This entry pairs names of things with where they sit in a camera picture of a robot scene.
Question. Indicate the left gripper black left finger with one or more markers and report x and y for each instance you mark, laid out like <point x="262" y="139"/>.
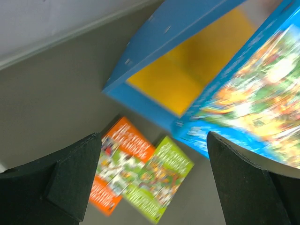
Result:
<point x="51" y="190"/>

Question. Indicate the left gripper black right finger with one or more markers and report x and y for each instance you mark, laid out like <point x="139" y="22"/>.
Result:
<point x="253" y="190"/>

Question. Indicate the light blue 26-storey book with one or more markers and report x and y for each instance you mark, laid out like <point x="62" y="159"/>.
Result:
<point x="255" y="100"/>

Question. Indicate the orange 78-storey treehouse book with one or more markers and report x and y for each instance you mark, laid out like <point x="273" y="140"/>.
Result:
<point x="124" y="153"/>

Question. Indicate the lime 65-storey treehouse book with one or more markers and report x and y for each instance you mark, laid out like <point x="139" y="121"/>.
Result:
<point x="157" y="182"/>

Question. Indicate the colourful wooden bookshelf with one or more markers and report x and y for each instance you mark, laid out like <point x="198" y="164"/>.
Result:
<point x="177" y="51"/>

